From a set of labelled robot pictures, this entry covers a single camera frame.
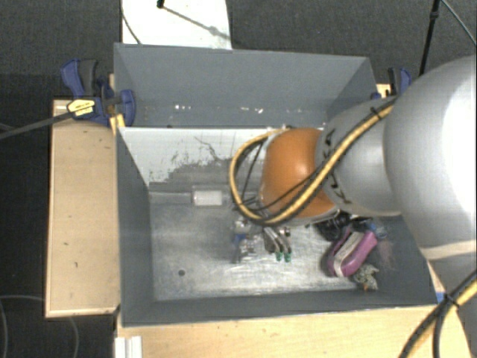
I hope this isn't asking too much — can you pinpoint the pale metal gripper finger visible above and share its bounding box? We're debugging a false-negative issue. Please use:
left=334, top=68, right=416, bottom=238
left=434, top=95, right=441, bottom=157
left=230, top=236, right=259, bottom=265
left=233, top=217, right=254, bottom=237

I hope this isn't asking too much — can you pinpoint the clear plastic bottle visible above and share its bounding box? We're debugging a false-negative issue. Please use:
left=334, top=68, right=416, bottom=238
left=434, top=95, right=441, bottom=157
left=191, top=186, right=226, bottom=207

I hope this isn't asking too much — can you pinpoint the purple and white curved object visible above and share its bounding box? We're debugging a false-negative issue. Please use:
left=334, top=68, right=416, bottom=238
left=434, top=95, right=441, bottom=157
left=322, top=224, right=379, bottom=278

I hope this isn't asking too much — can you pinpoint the grey-green toy animal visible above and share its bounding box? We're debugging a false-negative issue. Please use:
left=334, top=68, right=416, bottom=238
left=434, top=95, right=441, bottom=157
left=351, top=263, right=380, bottom=291

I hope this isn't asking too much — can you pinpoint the small blue object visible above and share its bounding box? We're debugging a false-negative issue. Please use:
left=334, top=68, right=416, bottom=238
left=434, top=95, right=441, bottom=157
left=367, top=220, right=389, bottom=239

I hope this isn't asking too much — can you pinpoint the grey metal bin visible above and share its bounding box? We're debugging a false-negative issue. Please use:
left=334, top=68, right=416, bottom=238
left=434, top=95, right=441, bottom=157
left=113, top=42, right=439, bottom=327

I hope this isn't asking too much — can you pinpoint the pale wood flat board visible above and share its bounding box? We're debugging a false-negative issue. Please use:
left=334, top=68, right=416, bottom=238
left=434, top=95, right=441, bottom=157
left=45, top=97, right=121, bottom=318

